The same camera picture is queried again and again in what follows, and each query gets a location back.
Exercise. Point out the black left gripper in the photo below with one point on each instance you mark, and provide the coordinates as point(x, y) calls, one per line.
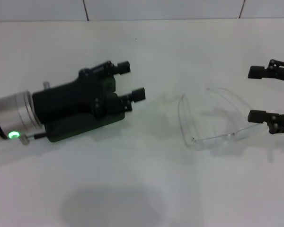
point(68, 99)

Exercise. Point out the dark green glasses case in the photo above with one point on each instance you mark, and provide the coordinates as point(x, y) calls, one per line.
point(85, 128)

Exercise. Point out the clear plastic glasses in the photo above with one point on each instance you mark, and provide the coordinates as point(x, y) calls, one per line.
point(204, 144)

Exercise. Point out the short silver cylindrical plug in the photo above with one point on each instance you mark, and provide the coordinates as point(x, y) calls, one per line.
point(46, 85)

